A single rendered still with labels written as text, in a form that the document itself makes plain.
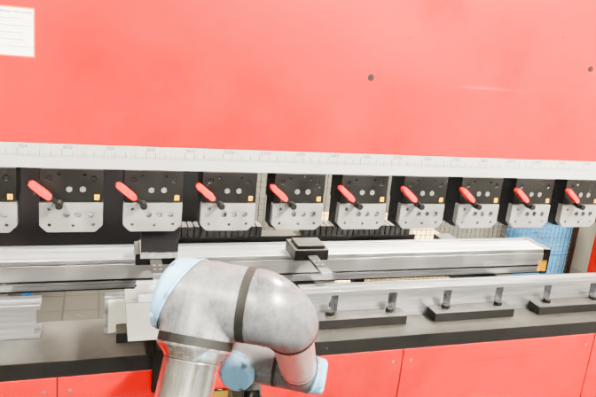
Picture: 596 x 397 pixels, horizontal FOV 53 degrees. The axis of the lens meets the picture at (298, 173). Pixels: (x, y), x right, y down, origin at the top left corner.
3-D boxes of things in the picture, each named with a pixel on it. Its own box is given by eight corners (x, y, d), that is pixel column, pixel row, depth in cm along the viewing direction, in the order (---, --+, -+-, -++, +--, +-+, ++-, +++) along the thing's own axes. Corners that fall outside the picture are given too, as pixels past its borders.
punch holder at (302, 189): (270, 229, 167) (276, 173, 163) (262, 220, 175) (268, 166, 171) (320, 229, 172) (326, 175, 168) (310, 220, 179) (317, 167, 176)
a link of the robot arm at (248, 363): (270, 368, 119) (281, 338, 129) (216, 357, 120) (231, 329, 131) (267, 400, 121) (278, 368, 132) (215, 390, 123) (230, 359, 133)
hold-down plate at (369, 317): (316, 330, 175) (317, 321, 174) (309, 321, 180) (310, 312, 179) (406, 323, 184) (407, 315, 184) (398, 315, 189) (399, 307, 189)
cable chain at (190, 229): (154, 237, 200) (155, 227, 199) (153, 232, 206) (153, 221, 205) (261, 237, 212) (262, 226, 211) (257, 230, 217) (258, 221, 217)
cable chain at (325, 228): (302, 236, 217) (304, 225, 216) (298, 230, 222) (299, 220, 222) (409, 234, 231) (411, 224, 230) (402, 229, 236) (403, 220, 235)
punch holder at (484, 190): (455, 228, 186) (463, 177, 182) (441, 219, 194) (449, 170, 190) (495, 228, 190) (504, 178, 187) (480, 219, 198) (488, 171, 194)
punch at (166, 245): (140, 260, 161) (141, 227, 159) (139, 257, 163) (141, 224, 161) (177, 259, 164) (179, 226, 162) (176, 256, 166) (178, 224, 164)
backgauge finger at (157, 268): (137, 286, 167) (138, 269, 166) (133, 252, 191) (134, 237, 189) (180, 284, 171) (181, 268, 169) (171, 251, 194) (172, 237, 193)
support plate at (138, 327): (128, 341, 137) (128, 338, 137) (124, 291, 161) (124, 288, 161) (205, 336, 143) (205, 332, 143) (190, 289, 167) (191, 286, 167)
